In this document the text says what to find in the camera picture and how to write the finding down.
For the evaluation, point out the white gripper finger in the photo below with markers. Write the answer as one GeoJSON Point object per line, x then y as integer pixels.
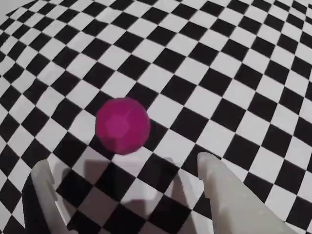
{"type": "Point", "coordinates": [48, 195]}
{"type": "Point", "coordinates": [231, 207]}

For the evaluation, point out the pink faceted ball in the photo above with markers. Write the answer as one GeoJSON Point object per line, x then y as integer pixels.
{"type": "Point", "coordinates": [122, 125]}

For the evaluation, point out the checkered print white mat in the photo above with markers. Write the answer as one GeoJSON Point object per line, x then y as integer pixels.
{"type": "Point", "coordinates": [195, 73]}

